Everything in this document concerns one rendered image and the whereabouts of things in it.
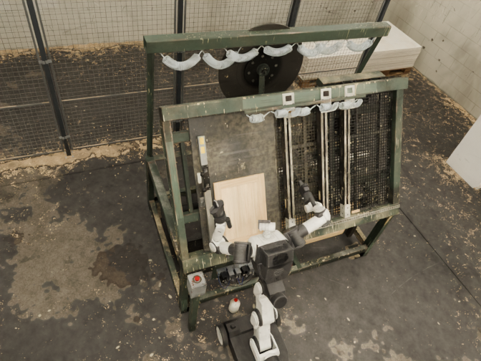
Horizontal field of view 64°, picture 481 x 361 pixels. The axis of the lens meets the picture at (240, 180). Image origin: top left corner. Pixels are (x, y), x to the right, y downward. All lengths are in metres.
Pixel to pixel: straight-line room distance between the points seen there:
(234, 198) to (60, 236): 2.11
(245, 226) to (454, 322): 2.56
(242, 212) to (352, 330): 1.74
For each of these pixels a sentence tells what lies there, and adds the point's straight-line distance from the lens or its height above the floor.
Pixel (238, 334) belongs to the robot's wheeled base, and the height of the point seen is 0.18.
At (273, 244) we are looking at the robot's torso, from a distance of 2.73.
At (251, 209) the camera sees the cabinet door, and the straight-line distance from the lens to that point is 3.21.
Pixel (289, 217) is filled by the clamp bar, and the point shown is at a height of 1.04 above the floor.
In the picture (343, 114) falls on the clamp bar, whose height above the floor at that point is 1.72.
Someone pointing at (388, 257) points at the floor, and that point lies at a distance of 4.85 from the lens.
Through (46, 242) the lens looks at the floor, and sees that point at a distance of 4.50.
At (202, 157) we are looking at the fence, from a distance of 2.92.
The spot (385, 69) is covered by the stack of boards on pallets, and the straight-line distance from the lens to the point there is 7.87.
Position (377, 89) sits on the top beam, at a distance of 3.59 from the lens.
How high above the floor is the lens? 3.60
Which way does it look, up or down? 47 degrees down
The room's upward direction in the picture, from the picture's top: 11 degrees clockwise
